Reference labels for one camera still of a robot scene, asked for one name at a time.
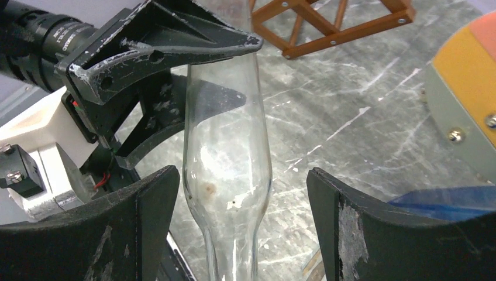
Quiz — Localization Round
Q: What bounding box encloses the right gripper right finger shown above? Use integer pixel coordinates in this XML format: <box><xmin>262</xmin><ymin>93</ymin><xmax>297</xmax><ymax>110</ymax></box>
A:
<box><xmin>306</xmin><ymin>167</ymin><xmax>495</xmax><ymax>280</ymax></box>

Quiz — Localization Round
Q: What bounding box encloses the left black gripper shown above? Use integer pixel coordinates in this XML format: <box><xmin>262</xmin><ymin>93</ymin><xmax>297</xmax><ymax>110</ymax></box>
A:
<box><xmin>54</xmin><ymin>1</ymin><xmax>263</xmax><ymax>189</ymax></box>

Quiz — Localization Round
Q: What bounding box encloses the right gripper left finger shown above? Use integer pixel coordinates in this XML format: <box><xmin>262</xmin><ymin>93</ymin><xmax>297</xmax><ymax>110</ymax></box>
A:
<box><xmin>1</xmin><ymin>166</ymin><xmax>180</xmax><ymax>280</ymax></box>

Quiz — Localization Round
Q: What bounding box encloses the clear glass bottle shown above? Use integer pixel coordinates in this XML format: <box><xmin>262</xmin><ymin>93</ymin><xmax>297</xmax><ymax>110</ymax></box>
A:
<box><xmin>182</xmin><ymin>0</ymin><xmax>274</xmax><ymax>281</ymax></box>

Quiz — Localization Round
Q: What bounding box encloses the brown wooden wine rack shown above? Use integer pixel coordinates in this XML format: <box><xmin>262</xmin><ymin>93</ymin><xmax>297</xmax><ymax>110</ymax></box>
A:
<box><xmin>249</xmin><ymin>0</ymin><xmax>416</xmax><ymax>60</ymax></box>

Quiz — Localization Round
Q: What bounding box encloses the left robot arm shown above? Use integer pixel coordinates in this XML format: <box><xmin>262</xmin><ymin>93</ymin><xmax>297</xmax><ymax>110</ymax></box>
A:
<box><xmin>1</xmin><ymin>1</ymin><xmax>263</xmax><ymax>193</ymax></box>

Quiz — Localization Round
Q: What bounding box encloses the cylindrical drawer cabinet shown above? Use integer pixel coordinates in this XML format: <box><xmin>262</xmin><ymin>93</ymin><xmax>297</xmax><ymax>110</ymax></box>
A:
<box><xmin>425</xmin><ymin>11</ymin><xmax>495</xmax><ymax>183</ymax></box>

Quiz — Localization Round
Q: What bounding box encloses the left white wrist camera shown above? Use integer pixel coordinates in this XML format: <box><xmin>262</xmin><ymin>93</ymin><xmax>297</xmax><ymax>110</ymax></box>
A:
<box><xmin>1</xmin><ymin>87</ymin><xmax>98</xmax><ymax>221</ymax></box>

